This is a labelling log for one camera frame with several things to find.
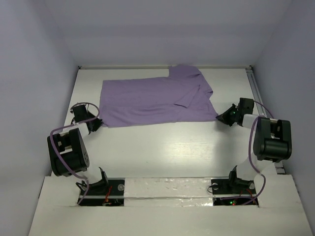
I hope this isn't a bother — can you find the purple t shirt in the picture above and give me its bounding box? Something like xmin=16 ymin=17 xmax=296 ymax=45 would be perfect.
xmin=99 ymin=65 xmax=218 ymax=127

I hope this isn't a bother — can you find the aluminium rail right side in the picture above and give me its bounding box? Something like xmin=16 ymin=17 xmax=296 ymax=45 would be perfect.
xmin=238 ymin=67 xmax=291 ymax=175

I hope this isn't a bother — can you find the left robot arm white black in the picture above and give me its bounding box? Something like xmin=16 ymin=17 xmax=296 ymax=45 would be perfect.
xmin=47 ymin=102 xmax=103 ymax=191

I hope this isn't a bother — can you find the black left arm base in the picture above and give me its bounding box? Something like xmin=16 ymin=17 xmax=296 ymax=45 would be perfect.
xmin=76 ymin=178 xmax=125 ymax=207

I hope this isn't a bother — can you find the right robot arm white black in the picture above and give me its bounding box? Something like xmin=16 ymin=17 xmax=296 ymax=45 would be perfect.
xmin=210 ymin=98 xmax=292 ymax=195

